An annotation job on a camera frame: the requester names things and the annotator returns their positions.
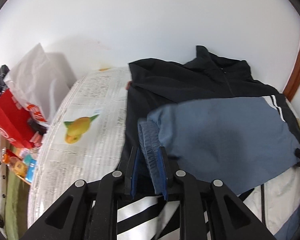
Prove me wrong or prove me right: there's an orange drink bottle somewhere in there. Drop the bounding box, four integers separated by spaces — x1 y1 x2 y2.
2 154 27 178

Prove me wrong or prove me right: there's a red paper shopping bag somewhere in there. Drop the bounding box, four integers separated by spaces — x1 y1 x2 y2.
0 89 36 148

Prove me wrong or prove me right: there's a fruit print tablecloth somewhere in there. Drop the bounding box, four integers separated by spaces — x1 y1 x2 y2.
27 67 131 226

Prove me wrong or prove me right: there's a white Miniso paper bag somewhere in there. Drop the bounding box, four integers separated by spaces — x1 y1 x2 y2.
3 43 79 123

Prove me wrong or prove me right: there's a wooden nightstand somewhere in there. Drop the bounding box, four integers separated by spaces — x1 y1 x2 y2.
6 165 31 186

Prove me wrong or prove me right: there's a brown wooden door frame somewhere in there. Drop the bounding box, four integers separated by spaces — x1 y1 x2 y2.
282 19 300 103

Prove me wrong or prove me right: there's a green bed blanket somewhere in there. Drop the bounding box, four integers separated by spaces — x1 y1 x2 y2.
5 169 30 239

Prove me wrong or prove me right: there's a black white blue jacket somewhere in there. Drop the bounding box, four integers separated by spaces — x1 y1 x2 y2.
121 46 300 239

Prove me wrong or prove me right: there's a blue tissue box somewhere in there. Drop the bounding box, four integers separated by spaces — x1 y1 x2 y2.
25 159 37 184

